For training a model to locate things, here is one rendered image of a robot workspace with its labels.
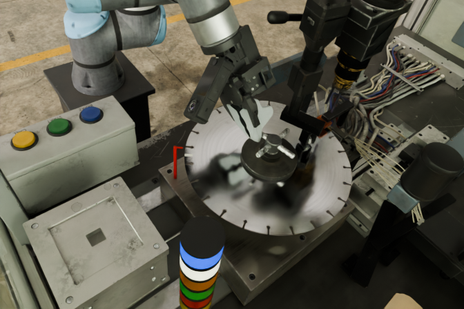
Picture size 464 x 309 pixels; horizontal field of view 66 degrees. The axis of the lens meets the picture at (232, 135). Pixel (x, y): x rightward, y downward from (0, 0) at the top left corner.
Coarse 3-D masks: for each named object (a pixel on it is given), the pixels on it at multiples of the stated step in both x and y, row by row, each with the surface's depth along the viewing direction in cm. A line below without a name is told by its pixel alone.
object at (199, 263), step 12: (204, 216) 37; (192, 228) 36; (204, 228) 36; (216, 228) 36; (180, 240) 35; (192, 240) 35; (204, 240) 35; (216, 240) 35; (180, 252) 37; (192, 252) 34; (204, 252) 34; (216, 252) 34; (192, 264) 35; (204, 264) 35
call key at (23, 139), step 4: (20, 132) 73; (24, 132) 73; (28, 132) 73; (16, 136) 72; (20, 136) 72; (24, 136) 72; (28, 136) 72; (32, 136) 73; (12, 140) 71; (16, 140) 71; (20, 140) 72; (24, 140) 72; (28, 140) 72; (32, 140) 72; (16, 144) 71; (20, 144) 71; (24, 144) 71; (28, 144) 71
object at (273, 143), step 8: (288, 128) 69; (264, 136) 67; (272, 136) 67; (280, 136) 68; (264, 144) 68; (272, 144) 66; (280, 144) 66; (264, 152) 65; (272, 152) 67; (288, 152) 65
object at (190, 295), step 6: (180, 282) 42; (180, 288) 44; (186, 288) 41; (210, 288) 41; (186, 294) 42; (192, 294) 42; (198, 294) 41; (204, 294) 42; (210, 294) 44; (192, 300) 43; (198, 300) 43
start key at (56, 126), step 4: (52, 120) 76; (56, 120) 76; (60, 120) 76; (64, 120) 76; (52, 124) 75; (56, 124) 75; (60, 124) 75; (64, 124) 76; (68, 124) 76; (52, 128) 74; (56, 128) 75; (60, 128) 75; (64, 128) 75; (68, 128) 76; (52, 132) 74; (56, 132) 74; (60, 132) 75
